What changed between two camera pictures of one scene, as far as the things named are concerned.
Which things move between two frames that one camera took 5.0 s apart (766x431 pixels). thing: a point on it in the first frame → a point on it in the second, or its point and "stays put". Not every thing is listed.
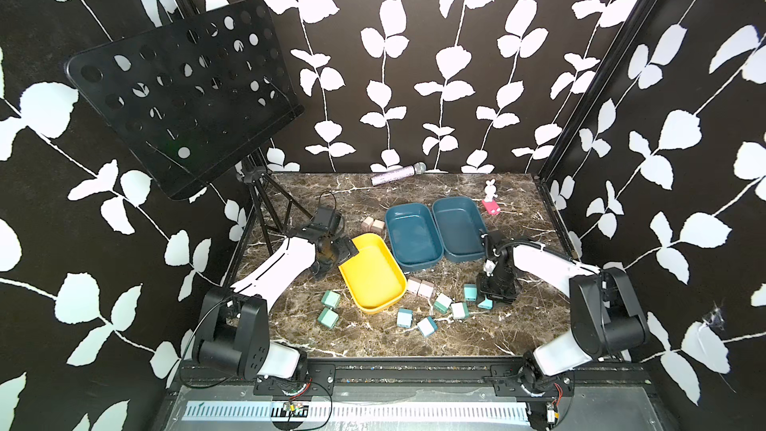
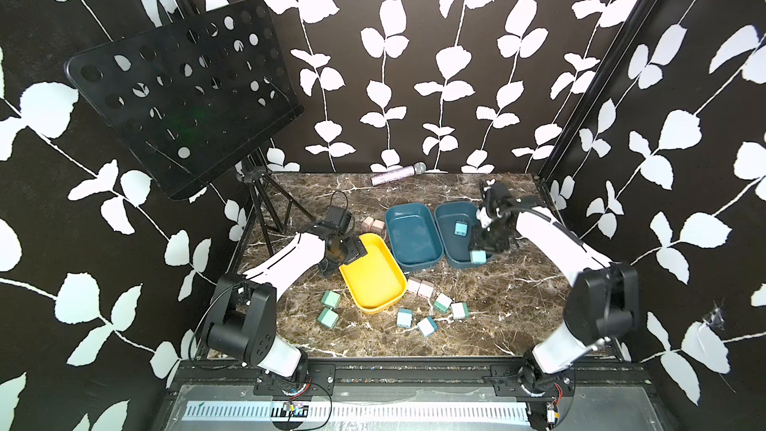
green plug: (427, 326) stays put
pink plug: (426, 288) stays put
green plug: (470, 291) → (461, 227)
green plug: (486, 304) → (478, 256)
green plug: (442, 302) stays put
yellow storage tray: (374, 276) stays put
